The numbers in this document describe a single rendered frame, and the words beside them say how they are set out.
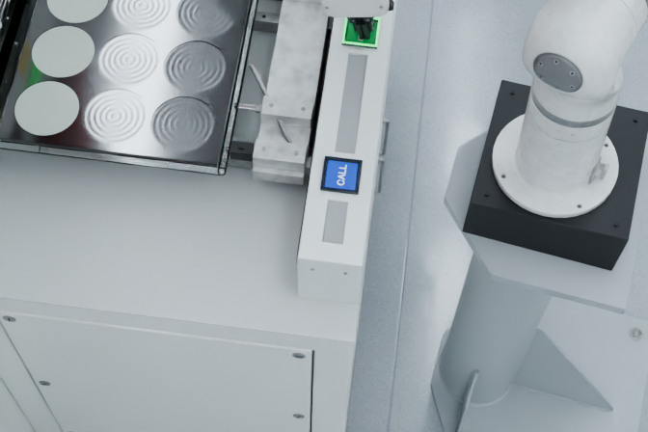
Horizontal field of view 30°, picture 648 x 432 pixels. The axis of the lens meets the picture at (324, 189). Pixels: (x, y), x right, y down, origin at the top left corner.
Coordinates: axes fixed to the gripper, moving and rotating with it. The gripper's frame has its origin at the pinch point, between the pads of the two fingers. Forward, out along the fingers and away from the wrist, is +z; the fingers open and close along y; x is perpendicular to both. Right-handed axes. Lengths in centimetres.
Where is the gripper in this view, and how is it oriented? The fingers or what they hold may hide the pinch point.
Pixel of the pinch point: (364, 24)
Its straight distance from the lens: 189.6
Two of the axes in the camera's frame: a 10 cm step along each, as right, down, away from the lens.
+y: 9.7, 0.2, -2.3
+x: 1.3, -8.7, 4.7
